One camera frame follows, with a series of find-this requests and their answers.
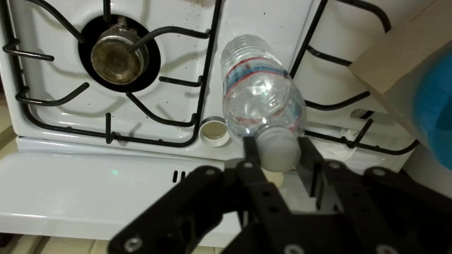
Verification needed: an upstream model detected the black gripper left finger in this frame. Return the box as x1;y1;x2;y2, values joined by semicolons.
107;136;295;254

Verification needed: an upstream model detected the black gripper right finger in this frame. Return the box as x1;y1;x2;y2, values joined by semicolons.
296;136;452;254

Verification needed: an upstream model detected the clear plastic water bottle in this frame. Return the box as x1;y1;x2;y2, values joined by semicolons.
218;33;307;174

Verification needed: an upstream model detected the white bottle cap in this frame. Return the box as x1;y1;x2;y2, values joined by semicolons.
197;116;231;149

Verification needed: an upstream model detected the blue bowl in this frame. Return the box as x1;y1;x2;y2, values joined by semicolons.
412;49;452;173

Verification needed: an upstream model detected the white gas stove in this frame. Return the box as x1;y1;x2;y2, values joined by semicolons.
0;0;452;249

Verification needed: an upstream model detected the black stove grate with burners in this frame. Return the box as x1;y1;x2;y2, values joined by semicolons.
0;0;222;149

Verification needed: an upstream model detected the beige cardboard box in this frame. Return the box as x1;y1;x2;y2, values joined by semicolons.
348;0;452;153

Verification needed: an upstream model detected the round metal gas burner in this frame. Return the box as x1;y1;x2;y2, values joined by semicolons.
88;19;150;88

